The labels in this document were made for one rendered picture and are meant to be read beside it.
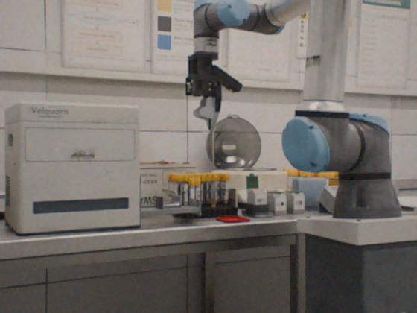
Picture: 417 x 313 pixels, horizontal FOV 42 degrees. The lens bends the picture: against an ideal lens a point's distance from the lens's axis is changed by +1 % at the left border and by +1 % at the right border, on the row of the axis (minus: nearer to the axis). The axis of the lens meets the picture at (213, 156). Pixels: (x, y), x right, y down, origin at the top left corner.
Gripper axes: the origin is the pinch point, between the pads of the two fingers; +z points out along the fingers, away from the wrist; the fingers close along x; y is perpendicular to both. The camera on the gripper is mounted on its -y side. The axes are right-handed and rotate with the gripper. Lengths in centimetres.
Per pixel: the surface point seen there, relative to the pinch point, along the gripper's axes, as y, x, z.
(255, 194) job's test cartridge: -9.5, 8.1, 19.6
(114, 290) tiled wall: 14, -51, 58
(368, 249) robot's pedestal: -8, 54, 27
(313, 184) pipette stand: -34.9, 1.5, 17.9
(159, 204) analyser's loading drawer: 19.9, 9.0, 21.1
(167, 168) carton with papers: 7.6, -16.2, 12.6
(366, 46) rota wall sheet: -102, -48, -39
